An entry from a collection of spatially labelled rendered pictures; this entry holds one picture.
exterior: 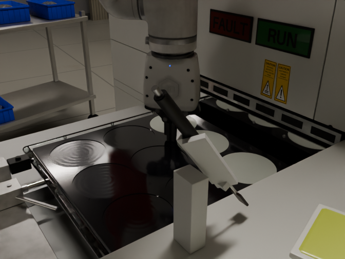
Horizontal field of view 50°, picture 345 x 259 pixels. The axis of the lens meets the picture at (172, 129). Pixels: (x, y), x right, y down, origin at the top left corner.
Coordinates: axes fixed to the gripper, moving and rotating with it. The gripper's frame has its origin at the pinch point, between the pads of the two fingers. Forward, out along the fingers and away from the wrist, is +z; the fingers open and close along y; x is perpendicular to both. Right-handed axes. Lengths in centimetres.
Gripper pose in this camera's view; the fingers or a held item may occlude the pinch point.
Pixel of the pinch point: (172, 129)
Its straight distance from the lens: 71.7
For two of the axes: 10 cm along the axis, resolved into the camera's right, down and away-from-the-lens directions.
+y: 9.7, 1.0, -2.0
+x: 2.3, -4.4, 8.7
